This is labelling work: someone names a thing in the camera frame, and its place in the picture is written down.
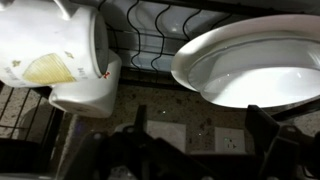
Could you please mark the grey plastic drip tray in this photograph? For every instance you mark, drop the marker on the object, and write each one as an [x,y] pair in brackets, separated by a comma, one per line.
[146,20]

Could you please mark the white shallow plate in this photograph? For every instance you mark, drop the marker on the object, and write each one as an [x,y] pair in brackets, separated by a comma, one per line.
[186,56]

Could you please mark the white mug yellow print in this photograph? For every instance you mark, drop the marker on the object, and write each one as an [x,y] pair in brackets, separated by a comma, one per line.
[43,36]

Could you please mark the white mug red mark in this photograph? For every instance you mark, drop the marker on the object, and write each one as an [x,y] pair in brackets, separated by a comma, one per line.
[86,96]

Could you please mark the white wall outlet plate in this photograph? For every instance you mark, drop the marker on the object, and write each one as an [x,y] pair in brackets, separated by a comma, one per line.
[166,135]
[230,140]

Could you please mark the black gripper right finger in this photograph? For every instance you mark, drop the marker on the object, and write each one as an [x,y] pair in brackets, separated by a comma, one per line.
[286,156]

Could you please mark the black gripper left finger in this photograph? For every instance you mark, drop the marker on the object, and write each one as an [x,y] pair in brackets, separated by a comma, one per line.
[133,156]

